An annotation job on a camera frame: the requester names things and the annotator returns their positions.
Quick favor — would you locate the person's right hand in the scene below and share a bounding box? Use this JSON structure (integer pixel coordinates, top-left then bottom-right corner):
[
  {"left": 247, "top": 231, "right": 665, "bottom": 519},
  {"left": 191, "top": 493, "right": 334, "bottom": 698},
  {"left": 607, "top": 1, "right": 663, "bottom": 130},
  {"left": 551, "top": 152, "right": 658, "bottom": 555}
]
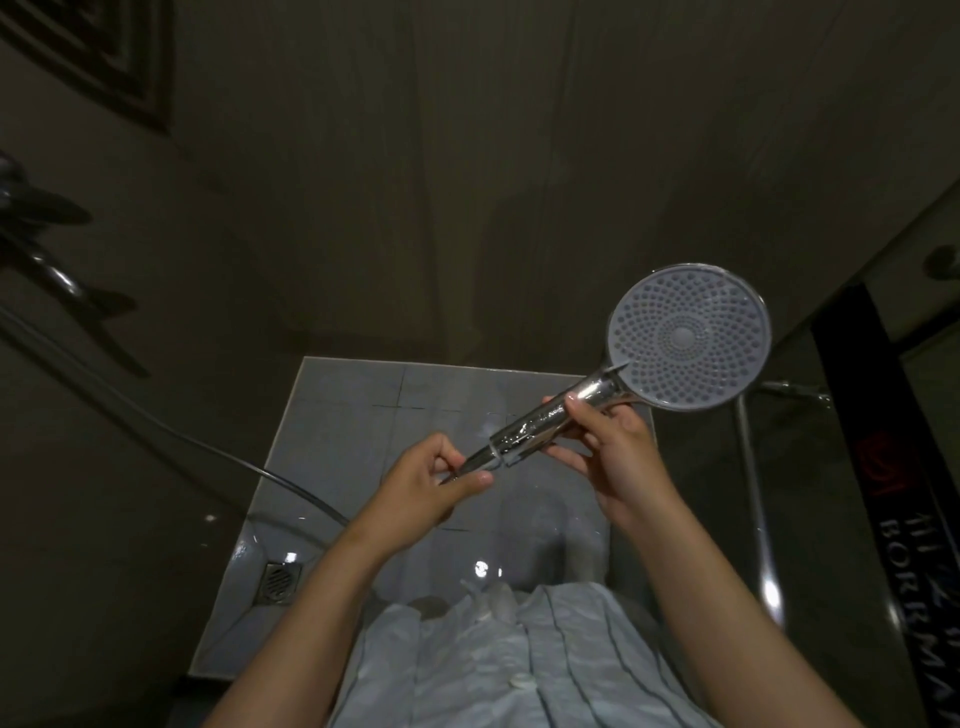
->
[{"left": 541, "top": 393, "right": 676, "bottom": 528}]

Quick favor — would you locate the person's left hand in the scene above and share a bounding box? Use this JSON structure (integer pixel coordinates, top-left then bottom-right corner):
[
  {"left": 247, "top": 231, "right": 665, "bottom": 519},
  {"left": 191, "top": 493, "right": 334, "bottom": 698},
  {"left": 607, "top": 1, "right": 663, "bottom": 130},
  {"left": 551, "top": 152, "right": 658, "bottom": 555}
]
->
[{"left": 359, "top": 432, "right": 496, "bottom": 555}]

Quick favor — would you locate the silver flexible shower hose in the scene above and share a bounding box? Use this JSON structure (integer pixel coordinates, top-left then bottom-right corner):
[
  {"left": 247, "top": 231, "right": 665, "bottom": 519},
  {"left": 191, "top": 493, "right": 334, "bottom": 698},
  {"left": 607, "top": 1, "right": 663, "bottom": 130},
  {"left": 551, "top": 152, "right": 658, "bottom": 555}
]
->
[{"left": 0, "top": 299, "right": 500, "bottom": 541}]

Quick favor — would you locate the round chrome shower head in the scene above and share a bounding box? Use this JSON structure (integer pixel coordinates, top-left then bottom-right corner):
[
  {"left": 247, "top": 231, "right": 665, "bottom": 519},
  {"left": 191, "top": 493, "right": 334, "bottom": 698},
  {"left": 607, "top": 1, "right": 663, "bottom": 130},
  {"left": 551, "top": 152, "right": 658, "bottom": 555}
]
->
[{"left": 487, "top": 262, "right": 774, "bottom": 470}]

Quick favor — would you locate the person's left forearm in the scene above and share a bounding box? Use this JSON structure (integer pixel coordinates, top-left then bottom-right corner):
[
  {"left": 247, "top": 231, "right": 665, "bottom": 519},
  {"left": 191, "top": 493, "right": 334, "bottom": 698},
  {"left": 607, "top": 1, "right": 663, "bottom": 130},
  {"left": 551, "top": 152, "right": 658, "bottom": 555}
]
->
[{"left": 202, "top": 517, "right": 421, "bottom": 728}]

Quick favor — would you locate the person's right forearm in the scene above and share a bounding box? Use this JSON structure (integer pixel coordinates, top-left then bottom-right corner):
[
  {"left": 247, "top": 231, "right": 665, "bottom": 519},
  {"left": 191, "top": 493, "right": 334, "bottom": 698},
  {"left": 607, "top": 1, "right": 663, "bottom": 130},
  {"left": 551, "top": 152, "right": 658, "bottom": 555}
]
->
[{"left": 622, "top": 487, "right": 864, "bottom": 728}]

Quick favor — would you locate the chrome shower mixer faucet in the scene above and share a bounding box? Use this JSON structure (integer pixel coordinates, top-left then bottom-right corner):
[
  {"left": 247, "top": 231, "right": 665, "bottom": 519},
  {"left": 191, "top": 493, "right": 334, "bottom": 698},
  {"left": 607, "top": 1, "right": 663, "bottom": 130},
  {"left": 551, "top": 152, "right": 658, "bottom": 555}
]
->
[{"left": 0, "top": 149, "right": 95, "bottom": 301}]

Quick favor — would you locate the metal floor drain grate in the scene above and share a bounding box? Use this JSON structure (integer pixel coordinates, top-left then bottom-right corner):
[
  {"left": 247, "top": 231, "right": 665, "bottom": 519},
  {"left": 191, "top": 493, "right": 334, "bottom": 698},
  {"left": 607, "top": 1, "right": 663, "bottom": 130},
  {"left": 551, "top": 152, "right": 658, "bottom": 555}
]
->
[{"left": 254, "top": 560, "right": 304, "bottom": 607}]

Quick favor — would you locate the white striped shirt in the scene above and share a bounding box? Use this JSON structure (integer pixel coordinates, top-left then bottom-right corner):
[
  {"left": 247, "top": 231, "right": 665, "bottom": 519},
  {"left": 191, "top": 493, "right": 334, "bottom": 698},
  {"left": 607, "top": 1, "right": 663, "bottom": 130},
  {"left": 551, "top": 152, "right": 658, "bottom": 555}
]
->
[{"left": 329, "top": 581, "right": 721, "bottom": 728}]

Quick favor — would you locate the black printed door strip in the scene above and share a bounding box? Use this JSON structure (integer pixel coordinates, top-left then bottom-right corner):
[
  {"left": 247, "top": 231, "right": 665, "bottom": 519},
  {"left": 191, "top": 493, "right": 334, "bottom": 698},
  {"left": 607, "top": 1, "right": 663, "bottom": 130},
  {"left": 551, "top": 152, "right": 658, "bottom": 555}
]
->
[{"left": 812, "top": 283, "right": 960, "bottom": 728}]

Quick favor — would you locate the chrome door handle bar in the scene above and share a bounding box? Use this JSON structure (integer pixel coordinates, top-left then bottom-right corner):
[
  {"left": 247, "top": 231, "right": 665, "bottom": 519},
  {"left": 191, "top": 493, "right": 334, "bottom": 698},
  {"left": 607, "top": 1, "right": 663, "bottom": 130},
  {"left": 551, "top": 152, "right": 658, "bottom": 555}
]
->
[{"left": 733, "top": 380, "right": 834, "bottom": 628}]

